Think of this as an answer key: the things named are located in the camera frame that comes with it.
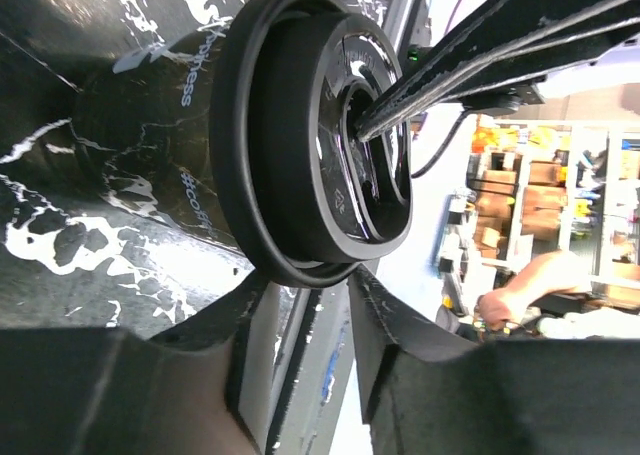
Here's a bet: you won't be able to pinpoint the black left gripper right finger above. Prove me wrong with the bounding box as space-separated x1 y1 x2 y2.
348 267 639 454

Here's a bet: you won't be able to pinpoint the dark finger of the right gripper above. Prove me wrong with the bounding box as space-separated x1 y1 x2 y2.
357 0 639 141

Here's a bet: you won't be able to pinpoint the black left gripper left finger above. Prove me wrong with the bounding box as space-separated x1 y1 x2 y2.
1 273 279 454

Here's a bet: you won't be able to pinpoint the cardboard boxes on shelves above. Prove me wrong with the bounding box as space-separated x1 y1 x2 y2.
469 124 640 281

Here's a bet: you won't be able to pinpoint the operator hand in background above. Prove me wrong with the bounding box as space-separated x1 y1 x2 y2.
477 250 592 330

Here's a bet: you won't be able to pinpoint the black cup lid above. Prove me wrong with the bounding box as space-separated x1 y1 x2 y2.
209 0 412 288

